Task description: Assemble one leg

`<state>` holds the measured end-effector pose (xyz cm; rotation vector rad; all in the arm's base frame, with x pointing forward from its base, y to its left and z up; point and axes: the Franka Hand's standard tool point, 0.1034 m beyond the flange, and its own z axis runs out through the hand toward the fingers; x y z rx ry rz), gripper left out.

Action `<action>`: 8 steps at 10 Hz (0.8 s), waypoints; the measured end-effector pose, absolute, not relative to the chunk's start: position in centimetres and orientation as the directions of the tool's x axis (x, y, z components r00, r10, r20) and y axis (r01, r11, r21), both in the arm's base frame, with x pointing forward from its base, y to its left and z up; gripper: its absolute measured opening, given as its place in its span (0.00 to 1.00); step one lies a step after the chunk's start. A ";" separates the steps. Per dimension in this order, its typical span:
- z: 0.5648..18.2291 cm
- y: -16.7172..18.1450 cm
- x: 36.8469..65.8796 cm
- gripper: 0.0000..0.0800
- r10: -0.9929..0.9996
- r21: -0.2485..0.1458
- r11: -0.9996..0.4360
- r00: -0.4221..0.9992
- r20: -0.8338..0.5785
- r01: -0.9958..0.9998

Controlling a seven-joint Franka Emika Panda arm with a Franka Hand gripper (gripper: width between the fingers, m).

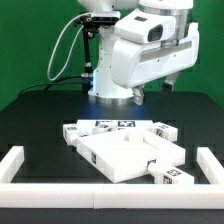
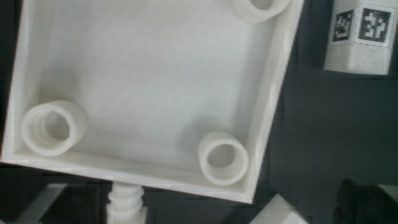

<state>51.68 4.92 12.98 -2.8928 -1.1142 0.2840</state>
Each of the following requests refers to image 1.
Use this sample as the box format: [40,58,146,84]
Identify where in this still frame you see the white U-shaped fence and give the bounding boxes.
[0,146,224,209]

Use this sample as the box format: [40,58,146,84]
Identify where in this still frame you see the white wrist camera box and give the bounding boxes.
[115,9,176,44]

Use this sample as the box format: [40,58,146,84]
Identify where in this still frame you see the black cable on table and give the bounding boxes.
[16,75,84,98]

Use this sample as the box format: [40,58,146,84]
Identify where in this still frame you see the black camera on stand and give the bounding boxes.
[73,11,122,78]

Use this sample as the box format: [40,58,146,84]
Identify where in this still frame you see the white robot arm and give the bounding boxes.
[78,0,199,105]

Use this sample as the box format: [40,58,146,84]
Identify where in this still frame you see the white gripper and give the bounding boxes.
[111,22,199,105]

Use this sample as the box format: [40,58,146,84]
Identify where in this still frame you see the white marker sheet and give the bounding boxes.
[76,119,153,136]

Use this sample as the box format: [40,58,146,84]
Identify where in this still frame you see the grey looped cable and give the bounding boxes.
[46,12,91,82]

